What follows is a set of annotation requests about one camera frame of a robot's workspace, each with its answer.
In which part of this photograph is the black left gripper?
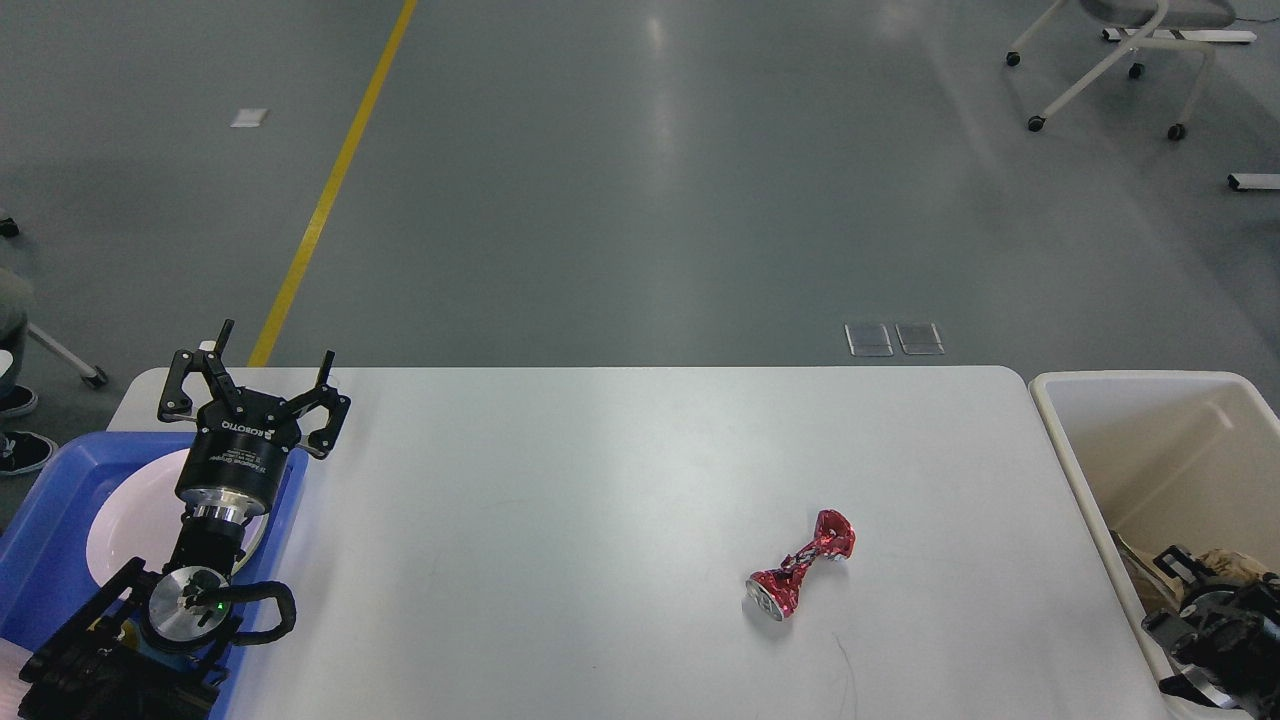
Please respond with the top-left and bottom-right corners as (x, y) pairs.
(156, 320), (351, 524)

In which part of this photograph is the brown paper ball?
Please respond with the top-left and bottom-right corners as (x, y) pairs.
(1181, 548), (1277, 605)

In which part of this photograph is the beige plastic bin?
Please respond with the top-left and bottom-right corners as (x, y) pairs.
(1029, 370), (1279, 680)

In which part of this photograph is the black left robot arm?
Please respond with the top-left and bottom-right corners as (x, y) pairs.
(15, 320), (351, 719)

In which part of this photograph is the white furniture leg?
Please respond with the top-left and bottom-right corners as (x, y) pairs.
(1228, 172), (1280, 192)

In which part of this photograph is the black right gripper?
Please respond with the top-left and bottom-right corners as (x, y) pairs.
(1142, 544), (1279, 711)

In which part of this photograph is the floor outlet cover right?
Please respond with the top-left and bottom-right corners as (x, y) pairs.
(895, 323), (946, 356)

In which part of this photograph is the white chair leg left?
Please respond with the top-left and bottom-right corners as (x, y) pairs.
(27, 323), (110, 389)

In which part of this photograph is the floor outlet cover left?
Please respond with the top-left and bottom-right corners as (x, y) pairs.
(844, 323), (895, 357)

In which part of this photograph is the floor outlet cover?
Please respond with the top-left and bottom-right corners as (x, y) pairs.
(844, 323), (895, 357)
(895, 323), (946, 356)

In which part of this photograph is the pink object tray corner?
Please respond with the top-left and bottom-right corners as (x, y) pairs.
(0, 638), (32, 720)

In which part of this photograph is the pink plate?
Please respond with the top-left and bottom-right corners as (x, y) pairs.
(86, 446), (270, 591)

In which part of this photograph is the blue plastic tray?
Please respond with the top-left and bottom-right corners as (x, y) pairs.
(3, 432), (305, 674)

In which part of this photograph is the red foil wrapper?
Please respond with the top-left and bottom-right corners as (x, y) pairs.
(744, 509), (858, 623)

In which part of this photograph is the light green plate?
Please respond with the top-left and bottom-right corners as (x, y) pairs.
(232, 514), (271, 575)

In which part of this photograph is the black white sneaker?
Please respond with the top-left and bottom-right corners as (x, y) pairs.
(1, 430), (58, 477)

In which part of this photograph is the white office chair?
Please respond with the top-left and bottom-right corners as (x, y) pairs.
(1025, 1), (1239, 142)

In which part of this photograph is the aluminium foil tray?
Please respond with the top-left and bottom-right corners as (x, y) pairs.
(1108, 529), (1185, 621)

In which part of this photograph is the person's jeans leg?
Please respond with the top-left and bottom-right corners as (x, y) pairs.
(1, 266), (35, 355)

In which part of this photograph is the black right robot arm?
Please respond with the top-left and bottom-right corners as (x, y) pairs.
(1140, 544), (1279, 719)

